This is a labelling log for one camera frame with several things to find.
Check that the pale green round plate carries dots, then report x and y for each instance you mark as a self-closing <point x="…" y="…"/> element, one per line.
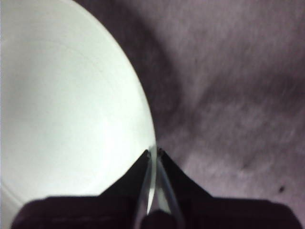
<point x="59" y="95"/>

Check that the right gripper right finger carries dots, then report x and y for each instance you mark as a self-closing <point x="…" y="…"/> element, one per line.
<point x="226" y="214"/>

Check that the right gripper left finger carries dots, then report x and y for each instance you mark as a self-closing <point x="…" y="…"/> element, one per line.
<point x="83" y="212"/>

